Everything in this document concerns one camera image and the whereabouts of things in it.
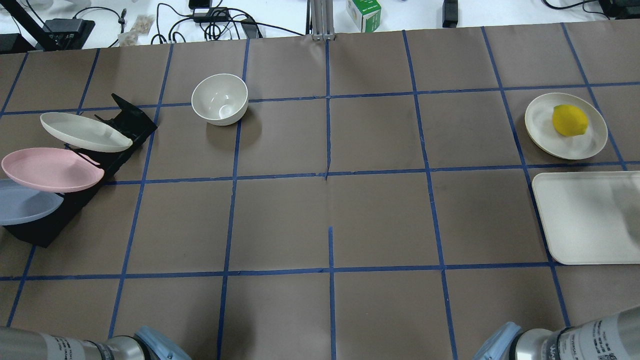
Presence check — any blue plate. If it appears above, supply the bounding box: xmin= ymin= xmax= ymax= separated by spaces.
xmin=0 ymin=178 xmax=63 ymax=226

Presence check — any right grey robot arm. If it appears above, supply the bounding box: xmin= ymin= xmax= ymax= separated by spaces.
xmin=473 ymin=306 xmax=640 ymax=360

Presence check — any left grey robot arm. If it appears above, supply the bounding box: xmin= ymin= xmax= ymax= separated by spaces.
xmin=0 ymin=326 xmax=191 ymax=360

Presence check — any cream plate with lemon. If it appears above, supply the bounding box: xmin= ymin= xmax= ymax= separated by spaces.
xmin=525 ymin=92 xmax=609 ymax=161

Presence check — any cream plate in rack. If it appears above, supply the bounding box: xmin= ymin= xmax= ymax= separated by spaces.
xmin=39 ymin=112 xmax=133 ymax=153

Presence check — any pink plate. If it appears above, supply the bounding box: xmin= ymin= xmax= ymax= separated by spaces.
xmin=1 ymin=147 xmax=105 ymax=193

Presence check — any cream bowl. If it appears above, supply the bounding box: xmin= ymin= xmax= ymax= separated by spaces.
xmin=190 ymin=73 xmax=249 ymax=126

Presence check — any green white box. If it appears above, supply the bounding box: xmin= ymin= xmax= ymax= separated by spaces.
xmin=346 ymin=0 xmax=382 ymax=33

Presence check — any black dish rack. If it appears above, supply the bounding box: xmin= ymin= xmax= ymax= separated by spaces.
xmin=2 ymin=94 xmax=157 ymax=248

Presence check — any yellow lemon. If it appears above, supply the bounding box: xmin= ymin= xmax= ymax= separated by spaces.
xmin=551 ymin=104 xmax=590 ymax=137

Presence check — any cream rectangular tray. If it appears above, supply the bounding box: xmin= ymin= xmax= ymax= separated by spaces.
xmin=532 ymin=171 xmax=640 ymax=265

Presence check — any aluminium frame post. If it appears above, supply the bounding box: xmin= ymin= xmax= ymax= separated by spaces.
xmin=306 ymin=0 xmax=336 ymax=41

